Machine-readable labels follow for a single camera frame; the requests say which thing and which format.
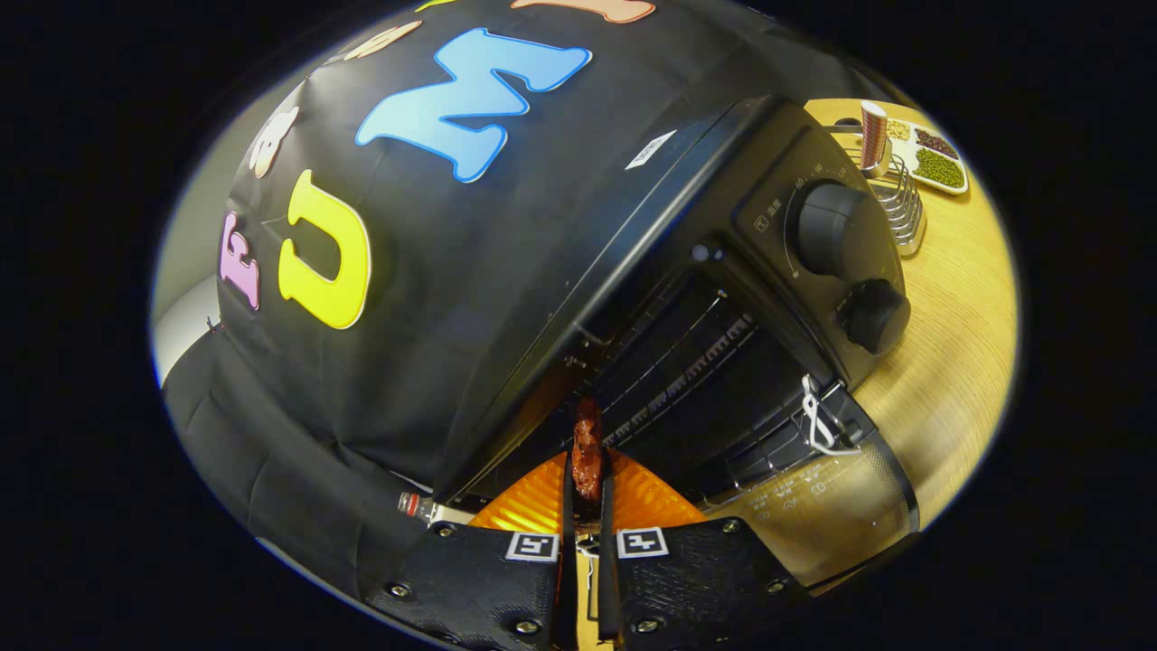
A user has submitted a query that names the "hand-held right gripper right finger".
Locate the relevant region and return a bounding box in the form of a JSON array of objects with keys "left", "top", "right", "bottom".
[{"left": 597, "top": 450, "right": 814, "bottom": 651}]

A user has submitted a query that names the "metal wire rack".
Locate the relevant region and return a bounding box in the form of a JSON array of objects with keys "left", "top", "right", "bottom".
[{"left": 845, "top": 149, "right": 927, "bottom": 259}]

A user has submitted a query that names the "white cord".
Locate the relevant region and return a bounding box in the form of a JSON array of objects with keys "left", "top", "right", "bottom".
[{"left": 802, "top": 375, "right": 860, "bottom": 455}]

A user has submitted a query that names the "clear plastic bottle red label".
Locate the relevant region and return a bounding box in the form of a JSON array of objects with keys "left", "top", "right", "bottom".
[{"left": 398, "top": 491, "right": 475, "bottom": 527}]

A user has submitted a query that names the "black electric oven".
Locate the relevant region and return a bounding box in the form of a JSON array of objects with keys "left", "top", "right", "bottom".
[{"left": 432, "top": 95, "right": 921, "bottom": 589}]

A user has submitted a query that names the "red-brown meat piece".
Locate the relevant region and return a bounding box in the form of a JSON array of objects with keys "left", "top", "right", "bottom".
[{"left": 571, "top": 398, "right": 605, "bottom": 503}]

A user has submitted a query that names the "black backdrop cloth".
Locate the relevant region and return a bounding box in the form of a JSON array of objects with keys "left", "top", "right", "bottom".
[{"left": 161, "top": 0, "right": 869, "bottom": 598}]

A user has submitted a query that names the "white divided dish with beans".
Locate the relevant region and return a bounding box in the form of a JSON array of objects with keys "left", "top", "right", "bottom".
[{"left": 881, "top": 116, "right": 970, "bottom": 196}]

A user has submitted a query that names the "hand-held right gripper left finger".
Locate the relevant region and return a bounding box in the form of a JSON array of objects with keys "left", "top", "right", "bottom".
[{"left": 362, "top": 450, "right": 577, "bottom": 651}]

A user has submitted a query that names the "brown striped roll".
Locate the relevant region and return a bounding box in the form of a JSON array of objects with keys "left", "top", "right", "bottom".
[{"left": 859, "top": 99, "right": 893, "bottom": 178}]

